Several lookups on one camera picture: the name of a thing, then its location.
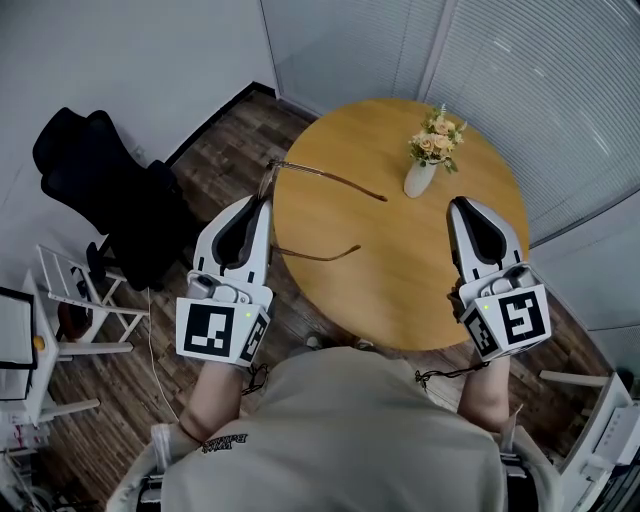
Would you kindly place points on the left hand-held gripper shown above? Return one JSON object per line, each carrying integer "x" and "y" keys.
{"x": 210, "y": 330}

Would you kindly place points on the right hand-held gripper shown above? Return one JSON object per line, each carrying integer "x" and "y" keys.
{"x": 520, "y": 320}

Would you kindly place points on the brown eyeglasses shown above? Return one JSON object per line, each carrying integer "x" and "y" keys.
{"x": 266, "y": 182}

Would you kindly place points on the person's right forearm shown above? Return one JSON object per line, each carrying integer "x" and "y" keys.
{"x": 482, "y": 395}

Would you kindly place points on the person's left forearm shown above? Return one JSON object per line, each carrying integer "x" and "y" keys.
{"x": 215, "y": 400}

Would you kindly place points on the white vase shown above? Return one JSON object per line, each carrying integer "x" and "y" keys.
{"x": 419, "y": 182}

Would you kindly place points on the yellow flower bouquet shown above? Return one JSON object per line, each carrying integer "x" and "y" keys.
{"x": 435, "y": 140}

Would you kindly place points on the black office chair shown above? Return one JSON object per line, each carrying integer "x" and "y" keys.
{"x": 110, "y": 190}

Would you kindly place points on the white shelf unit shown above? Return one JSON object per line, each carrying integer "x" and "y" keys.
{"x": 570, "y": 379}

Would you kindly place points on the white folding chair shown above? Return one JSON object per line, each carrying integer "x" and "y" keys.
{"x": 55, "y": 272}

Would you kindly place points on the small yellow ball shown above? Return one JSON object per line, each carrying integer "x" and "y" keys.
{"x": 38, "y": 343}

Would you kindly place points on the person in white shirt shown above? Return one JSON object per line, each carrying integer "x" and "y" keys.
{"x": 340, "y": 440}

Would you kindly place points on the white router box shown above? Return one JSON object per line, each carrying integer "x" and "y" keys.
{"x": 617, "y": 432}

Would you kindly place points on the white desk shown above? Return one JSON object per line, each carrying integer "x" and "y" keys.
{"x": 42, "y": 372}

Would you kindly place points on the black framed white board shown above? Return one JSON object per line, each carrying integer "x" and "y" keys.
{"x": 12, "y": 327}

